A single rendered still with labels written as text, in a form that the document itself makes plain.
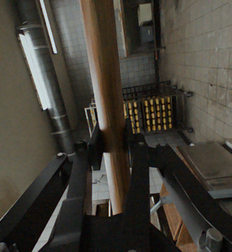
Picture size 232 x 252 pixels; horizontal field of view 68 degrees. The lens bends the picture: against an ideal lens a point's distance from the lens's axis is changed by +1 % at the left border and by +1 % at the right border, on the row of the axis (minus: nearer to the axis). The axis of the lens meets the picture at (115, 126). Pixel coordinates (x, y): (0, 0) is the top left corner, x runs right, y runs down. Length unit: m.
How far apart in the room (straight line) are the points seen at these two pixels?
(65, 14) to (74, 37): 0.55
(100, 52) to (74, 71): 5.12
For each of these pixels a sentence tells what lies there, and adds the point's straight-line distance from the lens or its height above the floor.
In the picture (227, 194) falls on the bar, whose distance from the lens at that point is 1.58.
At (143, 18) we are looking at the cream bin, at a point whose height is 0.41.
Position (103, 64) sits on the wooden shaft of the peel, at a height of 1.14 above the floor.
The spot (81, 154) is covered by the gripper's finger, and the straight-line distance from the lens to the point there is 0.16.
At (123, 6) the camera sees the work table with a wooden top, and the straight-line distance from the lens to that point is 4.41.
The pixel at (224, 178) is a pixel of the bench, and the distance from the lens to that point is 1.79.
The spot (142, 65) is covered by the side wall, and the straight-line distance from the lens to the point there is 5.19.
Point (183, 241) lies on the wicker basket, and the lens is 1.88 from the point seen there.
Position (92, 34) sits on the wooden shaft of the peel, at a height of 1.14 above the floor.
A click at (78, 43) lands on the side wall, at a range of 5.26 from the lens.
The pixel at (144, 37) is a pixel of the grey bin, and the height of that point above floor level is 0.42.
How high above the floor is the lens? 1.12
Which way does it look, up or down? 4 degrees up
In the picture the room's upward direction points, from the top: 98 degrees counter-clockwise
